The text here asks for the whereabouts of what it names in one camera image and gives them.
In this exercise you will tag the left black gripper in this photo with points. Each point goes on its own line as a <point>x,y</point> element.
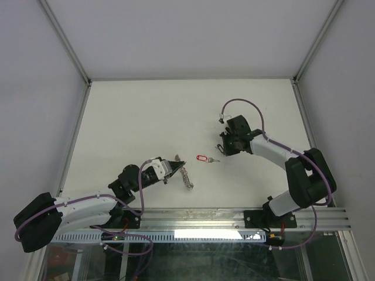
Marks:
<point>174,165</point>

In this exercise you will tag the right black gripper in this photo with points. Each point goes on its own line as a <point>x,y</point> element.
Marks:
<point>227,150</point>

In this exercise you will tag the metal disc with key rings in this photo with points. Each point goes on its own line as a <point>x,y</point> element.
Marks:
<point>188,184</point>

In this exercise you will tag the red key tag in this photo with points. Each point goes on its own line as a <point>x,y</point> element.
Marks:
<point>202,158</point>

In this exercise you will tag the black white key tag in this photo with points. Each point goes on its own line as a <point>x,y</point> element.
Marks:
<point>221,149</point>

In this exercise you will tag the red handled key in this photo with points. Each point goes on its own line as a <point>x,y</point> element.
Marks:
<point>212,160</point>

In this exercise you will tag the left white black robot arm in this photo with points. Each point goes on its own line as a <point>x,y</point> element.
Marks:
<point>46,217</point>

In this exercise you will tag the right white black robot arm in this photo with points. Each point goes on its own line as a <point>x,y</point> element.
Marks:
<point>308,175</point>

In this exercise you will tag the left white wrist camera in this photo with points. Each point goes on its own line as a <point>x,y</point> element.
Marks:
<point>162,168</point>

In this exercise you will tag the white slotted cable duct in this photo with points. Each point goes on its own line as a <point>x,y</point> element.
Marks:
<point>175,236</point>

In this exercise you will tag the aluminium mounting rail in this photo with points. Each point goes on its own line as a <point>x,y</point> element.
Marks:
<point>324,219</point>

